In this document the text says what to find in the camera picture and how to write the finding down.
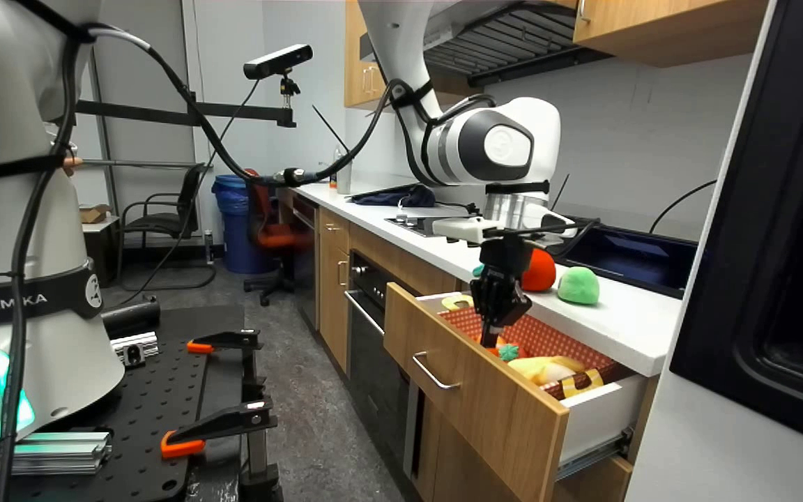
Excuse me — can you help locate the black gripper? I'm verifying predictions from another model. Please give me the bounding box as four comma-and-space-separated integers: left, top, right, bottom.
468, 233, 536, 352

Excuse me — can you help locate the orange round plush toy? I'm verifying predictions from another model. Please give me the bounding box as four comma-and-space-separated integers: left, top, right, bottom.
519, 246, 561, 296

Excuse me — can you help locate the wooden kitchen drawer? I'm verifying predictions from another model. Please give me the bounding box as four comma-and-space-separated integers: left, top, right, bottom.
383, 279, 649, 502

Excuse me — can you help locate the green plush toy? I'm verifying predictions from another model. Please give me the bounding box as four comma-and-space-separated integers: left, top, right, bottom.
556, 264, 602, 310

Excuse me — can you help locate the red mesh drawer mat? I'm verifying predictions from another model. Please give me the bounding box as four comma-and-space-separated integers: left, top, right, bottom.
441, 303, 621, 384

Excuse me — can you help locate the yellow plush banana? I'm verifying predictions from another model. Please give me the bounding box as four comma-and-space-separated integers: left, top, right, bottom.
505, 354, 590, 392

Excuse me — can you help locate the yellow white toy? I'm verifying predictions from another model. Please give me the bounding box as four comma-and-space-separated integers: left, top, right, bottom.
413, 289, 480, 318

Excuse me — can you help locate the black built-in oven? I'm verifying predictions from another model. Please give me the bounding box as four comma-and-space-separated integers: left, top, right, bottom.
342, 247, 427, 481

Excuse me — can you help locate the wooden base cabinet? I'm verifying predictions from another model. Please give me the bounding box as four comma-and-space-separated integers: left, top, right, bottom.
313, 207, 636, 502

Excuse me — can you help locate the dark blue cloth bag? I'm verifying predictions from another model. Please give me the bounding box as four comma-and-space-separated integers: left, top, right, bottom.
348, 180, 441, 208

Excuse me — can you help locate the orange office chair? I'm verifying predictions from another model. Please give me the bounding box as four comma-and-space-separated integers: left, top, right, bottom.
243, 172, 314, 310

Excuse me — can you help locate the blue trash bin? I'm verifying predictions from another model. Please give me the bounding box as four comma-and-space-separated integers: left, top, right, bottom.
208, 172, 270, 275

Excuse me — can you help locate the wooden upper cabinet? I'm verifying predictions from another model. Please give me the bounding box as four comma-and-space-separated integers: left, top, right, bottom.
342, 0, 408, 112
571, 0, 773, 70

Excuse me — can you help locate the steel range hood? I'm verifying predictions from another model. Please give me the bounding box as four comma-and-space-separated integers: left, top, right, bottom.
360, 0, 609, 82

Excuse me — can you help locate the black fronted white appliance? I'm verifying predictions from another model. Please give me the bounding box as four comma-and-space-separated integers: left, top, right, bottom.
621, 0, 803, 502

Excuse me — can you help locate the black armchair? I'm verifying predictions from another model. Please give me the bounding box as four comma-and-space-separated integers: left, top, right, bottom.
121, 163, 221, 289

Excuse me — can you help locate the small white device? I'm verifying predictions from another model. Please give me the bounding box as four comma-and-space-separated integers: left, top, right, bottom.
105, 329, 161, 371

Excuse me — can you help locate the black perforated mounting table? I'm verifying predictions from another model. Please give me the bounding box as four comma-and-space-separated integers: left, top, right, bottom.
0, 303, 285, 502

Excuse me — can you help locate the black block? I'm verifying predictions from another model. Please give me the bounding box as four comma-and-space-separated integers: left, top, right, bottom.
98, 297, 161, 340

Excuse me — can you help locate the brown cardboard box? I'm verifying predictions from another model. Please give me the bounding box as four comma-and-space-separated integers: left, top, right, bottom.
77, 204, 116, 227

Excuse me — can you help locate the aluminium extrusion bar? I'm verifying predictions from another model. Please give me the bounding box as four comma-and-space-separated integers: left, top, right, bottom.
0, 430, 114, 478

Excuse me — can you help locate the yellow orange ring toy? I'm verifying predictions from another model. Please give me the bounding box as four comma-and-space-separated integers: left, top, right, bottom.
557, 364, 609, 402

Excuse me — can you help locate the black power cable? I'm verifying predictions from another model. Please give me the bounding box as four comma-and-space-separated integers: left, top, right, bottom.
648, 177, 720, 233

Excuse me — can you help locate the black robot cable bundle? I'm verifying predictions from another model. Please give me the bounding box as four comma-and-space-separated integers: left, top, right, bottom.
0, 0, 480, 502

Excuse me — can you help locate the orange handled black clamp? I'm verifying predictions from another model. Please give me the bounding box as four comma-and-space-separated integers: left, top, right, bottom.
183, 326, 270, 392
160, 398, 278, 467

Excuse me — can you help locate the black camera on boom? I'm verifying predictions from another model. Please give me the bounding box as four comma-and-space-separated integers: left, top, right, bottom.
240, 42, 314, 82

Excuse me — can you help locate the black camera boom stand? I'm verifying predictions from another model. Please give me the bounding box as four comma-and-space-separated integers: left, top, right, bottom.
76, 73, 299, 131

